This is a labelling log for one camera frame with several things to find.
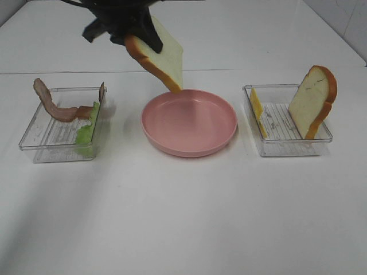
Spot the pink round plate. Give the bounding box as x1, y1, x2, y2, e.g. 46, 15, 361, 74
141, 89, 237, 158

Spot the short bacon strip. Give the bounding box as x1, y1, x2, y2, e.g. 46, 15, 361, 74
76, 82, 106, 119

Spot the green lettuce leaf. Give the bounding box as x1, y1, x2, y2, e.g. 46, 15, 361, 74
75, 101, 100, 158

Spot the yellow cheese slice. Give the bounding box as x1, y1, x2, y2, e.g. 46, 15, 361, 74
249, 88, 268, 139

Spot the left clear plastic container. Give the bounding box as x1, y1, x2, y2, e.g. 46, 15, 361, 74
18, 87, 106, 163

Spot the clear plastic container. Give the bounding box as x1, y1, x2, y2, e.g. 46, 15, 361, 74
18, 87, 106, 163
243, 84, 333, 157

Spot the bread slice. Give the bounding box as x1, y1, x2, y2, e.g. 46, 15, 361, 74
288, 65, 337, 139
124, 17, 183, 93

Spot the right clear plastic container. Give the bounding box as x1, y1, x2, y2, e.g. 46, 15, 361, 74
243, 84, 333, 157

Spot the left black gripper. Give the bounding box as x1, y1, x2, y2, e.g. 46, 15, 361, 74
79, 0, 163, 54

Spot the long bacon strip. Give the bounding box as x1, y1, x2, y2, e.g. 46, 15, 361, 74
33, 78, 78, 122

